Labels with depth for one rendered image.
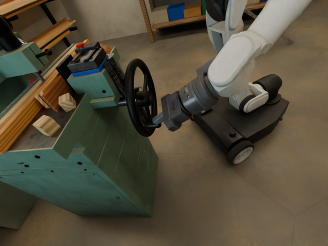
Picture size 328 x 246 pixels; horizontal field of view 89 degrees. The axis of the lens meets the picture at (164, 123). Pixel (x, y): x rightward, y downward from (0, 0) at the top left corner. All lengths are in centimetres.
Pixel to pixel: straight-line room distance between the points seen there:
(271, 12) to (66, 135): 57
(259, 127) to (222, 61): 99
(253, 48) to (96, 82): 45
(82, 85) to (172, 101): 31
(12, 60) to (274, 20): 71
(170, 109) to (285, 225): 99
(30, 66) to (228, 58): 58
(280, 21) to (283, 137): 120
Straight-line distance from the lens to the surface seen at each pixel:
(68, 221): 157
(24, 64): 70
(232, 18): 88
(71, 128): 57
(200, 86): 43
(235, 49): 41
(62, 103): 59
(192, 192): 126
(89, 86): 62
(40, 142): 57
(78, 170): 73
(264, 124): 138
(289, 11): 46
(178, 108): 46
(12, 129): 65
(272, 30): 44
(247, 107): 130
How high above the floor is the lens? 118
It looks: 46 degrees down
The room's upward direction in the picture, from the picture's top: 19 degrees counter-clockwise
